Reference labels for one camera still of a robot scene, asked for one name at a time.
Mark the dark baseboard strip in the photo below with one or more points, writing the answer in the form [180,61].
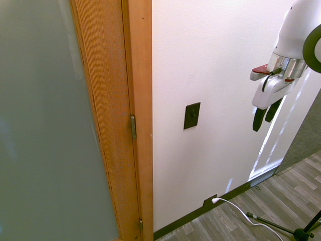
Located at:
[213,208]

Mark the wooden door frame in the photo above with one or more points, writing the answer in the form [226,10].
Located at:
[141,113]

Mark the dark brown light switch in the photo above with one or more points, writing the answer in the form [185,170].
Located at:
[191,115]

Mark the small metal door hinge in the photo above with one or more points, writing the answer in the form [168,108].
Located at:
[141,224]

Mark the black camera tripod stand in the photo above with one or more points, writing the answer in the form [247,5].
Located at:
[298,226]

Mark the red and grey wrist camera mount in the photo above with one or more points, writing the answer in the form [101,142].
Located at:
[259,71]

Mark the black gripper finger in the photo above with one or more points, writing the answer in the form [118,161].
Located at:
[258,119]
[271,110]

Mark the wooden door with frosted glass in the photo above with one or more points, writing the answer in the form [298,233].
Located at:
[62,125]

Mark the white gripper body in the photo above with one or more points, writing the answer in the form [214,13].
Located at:
[268,91]

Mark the large metal door hinge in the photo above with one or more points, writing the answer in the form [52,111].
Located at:
[133,126]

